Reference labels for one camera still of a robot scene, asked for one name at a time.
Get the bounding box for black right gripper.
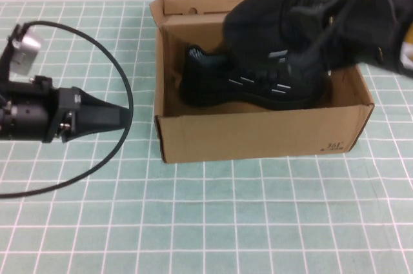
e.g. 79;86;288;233
332;0;413;77

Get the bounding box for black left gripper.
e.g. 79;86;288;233
41;86;132;144

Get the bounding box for black knit sneaker white stripes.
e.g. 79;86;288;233
222;0;362;75
179;44;327;111

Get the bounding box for brown cardboard shoe box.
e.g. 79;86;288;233
149;0;375;164

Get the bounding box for green white checked tablecloth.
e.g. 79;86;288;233
0;0;413;274

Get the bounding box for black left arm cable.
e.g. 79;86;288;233
0;21;135;199

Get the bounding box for black left camera bracket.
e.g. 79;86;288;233
0;40;54;97

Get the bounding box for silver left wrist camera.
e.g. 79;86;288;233
11;27;45;75

